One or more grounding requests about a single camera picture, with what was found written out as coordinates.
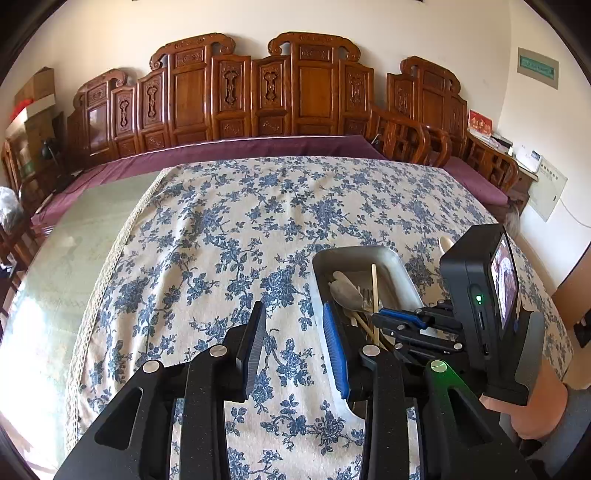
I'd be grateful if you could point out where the white desk phone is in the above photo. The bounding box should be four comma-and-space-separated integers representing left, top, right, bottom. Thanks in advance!
514, 147, 544, 173

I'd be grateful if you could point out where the wooden side chair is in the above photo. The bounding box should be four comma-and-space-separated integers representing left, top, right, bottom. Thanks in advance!
0, 137, 43, 278

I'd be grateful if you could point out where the blue floral tablecloth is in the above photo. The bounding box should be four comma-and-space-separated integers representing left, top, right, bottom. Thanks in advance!
65, 156, 573, 480

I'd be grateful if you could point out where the white plastic spoon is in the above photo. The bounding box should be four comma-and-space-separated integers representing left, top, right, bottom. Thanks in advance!
329, 271, 368, 315

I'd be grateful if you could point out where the carved wooden armrest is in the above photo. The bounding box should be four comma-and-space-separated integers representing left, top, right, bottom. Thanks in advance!
462, 134, 521, 195
369, 108, 452, 168

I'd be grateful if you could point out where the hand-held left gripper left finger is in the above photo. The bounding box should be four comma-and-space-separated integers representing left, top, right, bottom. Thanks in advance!
55, 300, 267, 480

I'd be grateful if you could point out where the black desk lamp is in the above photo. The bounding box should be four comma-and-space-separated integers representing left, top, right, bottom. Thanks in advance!
39, 137, 64, 168

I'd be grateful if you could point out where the long purple seat cushion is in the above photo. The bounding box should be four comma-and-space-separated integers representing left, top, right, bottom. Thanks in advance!
30, 135, 389, 227

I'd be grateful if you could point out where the long carved wooden sofa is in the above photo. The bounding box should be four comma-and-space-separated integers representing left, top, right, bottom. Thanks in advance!
67, 31, 376, 160

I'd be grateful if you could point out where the red desk calendar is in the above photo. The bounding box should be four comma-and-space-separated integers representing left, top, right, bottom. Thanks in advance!
468, 110, 494, 140

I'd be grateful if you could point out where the brown cardboard box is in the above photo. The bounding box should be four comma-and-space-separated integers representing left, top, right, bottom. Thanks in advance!
14, 67, 56, 110

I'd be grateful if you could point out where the short purple seat cushion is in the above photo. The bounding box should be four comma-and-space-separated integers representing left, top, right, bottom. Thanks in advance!
441, 156, 509, 206

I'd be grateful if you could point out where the clear plastic bag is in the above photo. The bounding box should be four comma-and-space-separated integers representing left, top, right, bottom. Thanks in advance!
0, 186, 25, 232

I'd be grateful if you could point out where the green wall sign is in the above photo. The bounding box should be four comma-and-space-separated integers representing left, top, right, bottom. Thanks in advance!
516, 47, 560, 91

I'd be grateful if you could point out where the light bamboo chopstick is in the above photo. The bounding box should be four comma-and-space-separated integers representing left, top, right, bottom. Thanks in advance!
350, 313, 385, 348
371, 264, 380, 348

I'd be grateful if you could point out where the person's right forearm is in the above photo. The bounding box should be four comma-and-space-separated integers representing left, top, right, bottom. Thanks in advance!
485, 360, 591, 468

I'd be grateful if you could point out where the short carved wooden sofa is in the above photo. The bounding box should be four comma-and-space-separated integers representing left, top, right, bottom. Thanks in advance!
387, 56, 469, 158

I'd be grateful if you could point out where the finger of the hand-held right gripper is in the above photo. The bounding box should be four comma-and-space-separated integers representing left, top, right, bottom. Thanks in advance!
392, 323, 468, 366
373, 301, 463, 332

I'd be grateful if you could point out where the white wall panel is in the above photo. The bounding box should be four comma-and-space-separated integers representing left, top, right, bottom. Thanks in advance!
527, 159, 568, 223

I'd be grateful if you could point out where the grey metal tray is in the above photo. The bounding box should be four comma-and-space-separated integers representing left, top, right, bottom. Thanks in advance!
311, 246, 428, 423

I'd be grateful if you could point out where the white and red box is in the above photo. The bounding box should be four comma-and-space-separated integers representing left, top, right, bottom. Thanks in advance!
6, 99, 66, 155

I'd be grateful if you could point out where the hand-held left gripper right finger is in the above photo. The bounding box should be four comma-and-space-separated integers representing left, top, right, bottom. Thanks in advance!
322, 301, 539, 480

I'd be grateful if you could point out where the white wall cable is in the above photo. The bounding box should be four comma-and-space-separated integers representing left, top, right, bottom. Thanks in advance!
561, 202, 591, 228

